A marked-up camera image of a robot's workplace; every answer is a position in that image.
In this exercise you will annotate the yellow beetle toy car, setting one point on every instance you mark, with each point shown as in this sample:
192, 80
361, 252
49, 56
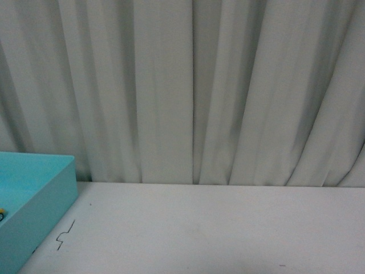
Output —
2, 214

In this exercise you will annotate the grey pleated curtain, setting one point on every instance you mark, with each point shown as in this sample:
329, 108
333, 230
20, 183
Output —
257, 93

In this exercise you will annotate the turquoise plastic storage box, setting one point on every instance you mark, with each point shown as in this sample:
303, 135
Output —
36, 191

